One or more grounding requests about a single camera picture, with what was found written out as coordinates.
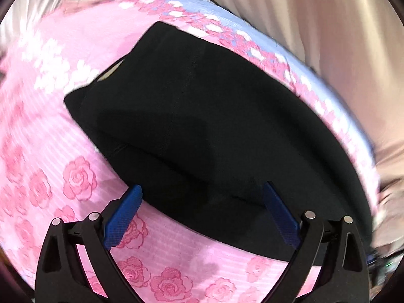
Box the black pants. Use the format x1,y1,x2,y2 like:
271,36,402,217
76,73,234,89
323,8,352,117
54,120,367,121
64,22,372,261

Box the pink rose bed quilt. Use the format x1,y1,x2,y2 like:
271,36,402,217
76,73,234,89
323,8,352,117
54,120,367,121
1,0,379,302

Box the shiny white satin sheet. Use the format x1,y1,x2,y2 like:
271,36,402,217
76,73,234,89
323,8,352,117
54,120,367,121
1,0,61,56

